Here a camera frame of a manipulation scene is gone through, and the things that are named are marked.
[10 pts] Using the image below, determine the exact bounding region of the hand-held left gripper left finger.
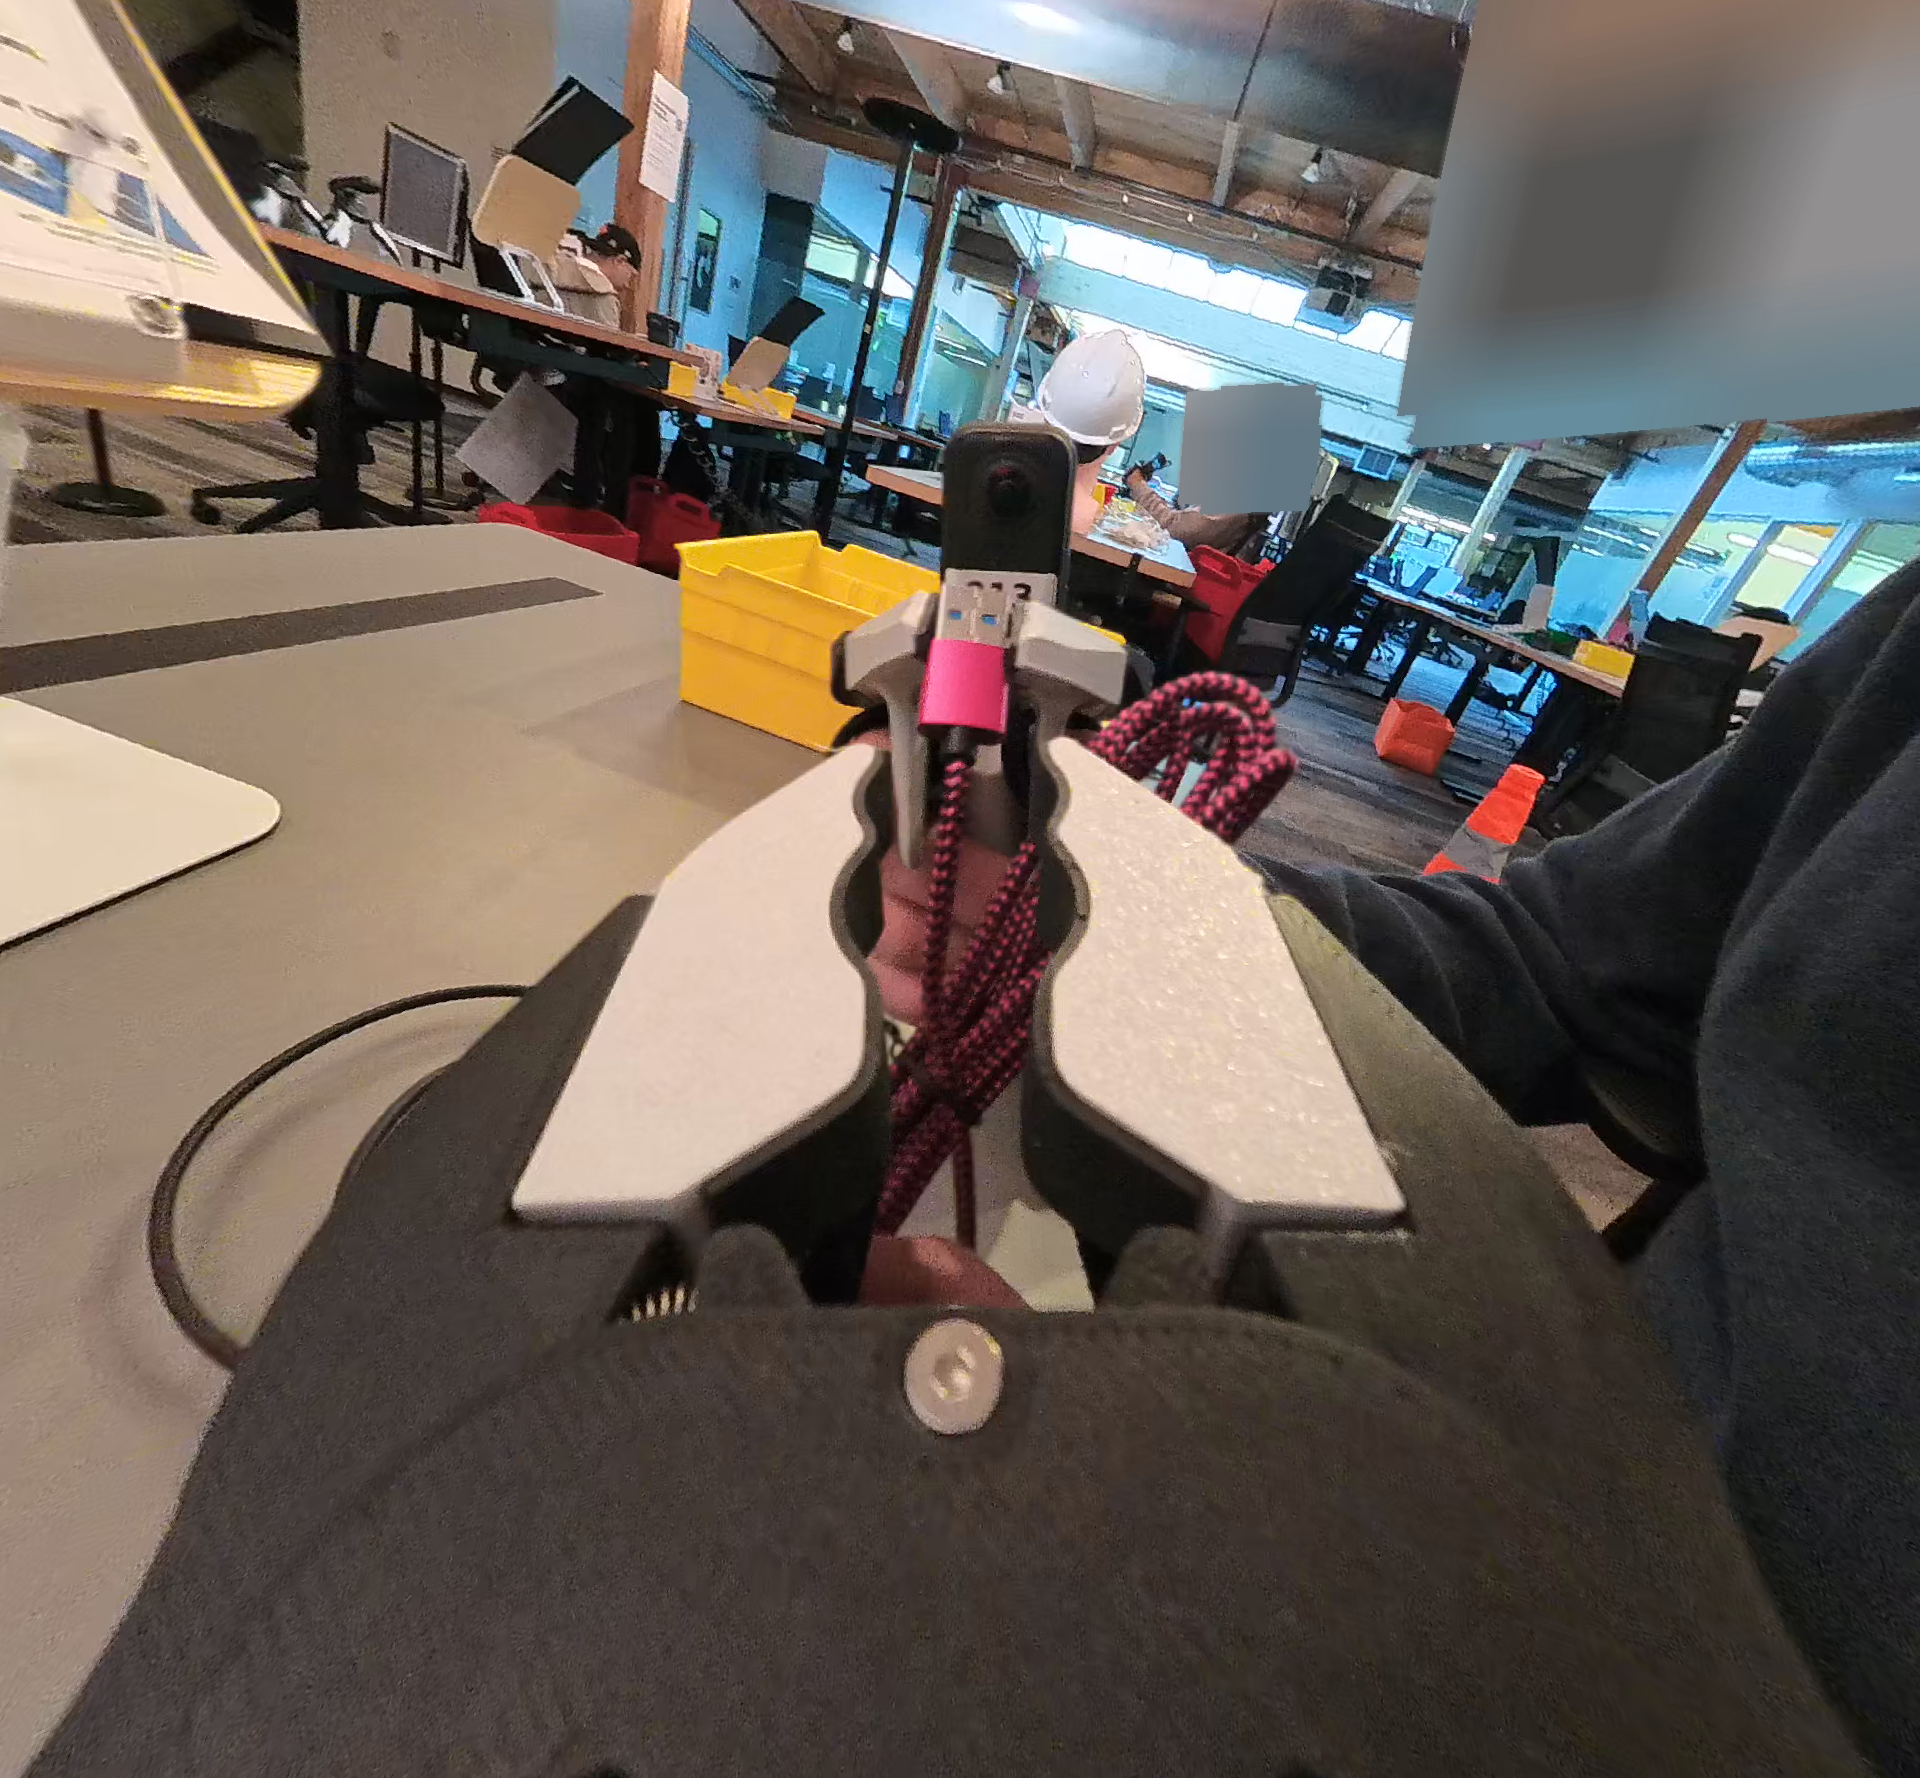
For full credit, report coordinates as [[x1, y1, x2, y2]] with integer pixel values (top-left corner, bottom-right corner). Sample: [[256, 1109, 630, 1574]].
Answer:
[[509, 742, 900, 1248]]

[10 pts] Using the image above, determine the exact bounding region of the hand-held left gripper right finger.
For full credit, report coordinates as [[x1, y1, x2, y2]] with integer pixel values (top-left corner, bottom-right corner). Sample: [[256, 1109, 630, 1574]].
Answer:
[[1024, 735, 1411, 1252]]

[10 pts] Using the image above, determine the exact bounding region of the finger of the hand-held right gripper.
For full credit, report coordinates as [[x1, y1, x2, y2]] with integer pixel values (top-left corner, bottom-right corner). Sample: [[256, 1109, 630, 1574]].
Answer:
[[1016, 601, 1129, 760], [832, 592, 947, 871]]

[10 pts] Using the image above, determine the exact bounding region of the pink braided usb cable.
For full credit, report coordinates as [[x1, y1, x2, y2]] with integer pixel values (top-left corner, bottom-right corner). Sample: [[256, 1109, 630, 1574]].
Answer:
[[869, 575, 1295, 1256]]

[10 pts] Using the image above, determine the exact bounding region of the yellow plastic bin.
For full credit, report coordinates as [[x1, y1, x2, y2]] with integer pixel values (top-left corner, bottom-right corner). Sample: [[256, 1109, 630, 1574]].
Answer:
[[674, 530, 947, 756]]

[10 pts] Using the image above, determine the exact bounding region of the black hub cable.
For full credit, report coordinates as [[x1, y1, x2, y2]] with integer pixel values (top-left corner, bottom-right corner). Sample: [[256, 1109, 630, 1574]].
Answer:
[[146, 987, 529, 1369]]

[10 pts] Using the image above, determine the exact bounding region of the person's right forearm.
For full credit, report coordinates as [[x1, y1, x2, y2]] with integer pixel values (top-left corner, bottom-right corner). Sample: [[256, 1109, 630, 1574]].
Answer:
[[1243, 668, 1848, 1211]]

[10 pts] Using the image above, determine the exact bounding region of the person's right hand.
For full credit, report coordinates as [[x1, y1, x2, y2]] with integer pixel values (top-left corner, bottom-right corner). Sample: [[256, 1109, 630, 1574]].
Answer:
[[874, 850, 966, 1028]]

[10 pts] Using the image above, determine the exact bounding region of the white hard hat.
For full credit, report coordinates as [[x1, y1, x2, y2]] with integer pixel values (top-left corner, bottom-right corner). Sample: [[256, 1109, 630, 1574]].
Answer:
[[1033, 327, 1150, 448]]

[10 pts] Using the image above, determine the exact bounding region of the red bin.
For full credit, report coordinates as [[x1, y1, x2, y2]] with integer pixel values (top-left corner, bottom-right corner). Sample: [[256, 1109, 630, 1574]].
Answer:
[[1183, 545, 1270, 662], [476, 502, 644, 569], [626, 477, 722, 580]]

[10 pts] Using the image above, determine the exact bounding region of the black office chair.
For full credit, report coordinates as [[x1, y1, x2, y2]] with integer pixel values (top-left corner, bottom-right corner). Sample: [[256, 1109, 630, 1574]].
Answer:
[[1199, 502, 1398, 709], [1544, 614, 1763, 836]]

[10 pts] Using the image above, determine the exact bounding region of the orange traffic cone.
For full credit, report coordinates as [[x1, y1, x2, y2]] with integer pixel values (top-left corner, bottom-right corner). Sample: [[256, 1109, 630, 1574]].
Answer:
[[1424, 762, 1548, 885]]

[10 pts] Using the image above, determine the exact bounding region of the grey monitor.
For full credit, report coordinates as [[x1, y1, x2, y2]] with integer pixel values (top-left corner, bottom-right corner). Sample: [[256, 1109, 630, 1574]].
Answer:
[[378, 124, 470, 268]]

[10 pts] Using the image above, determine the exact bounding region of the wooden post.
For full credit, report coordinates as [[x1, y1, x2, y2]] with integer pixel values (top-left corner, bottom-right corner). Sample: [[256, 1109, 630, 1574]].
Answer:
[[614, 0, 711, 328]]

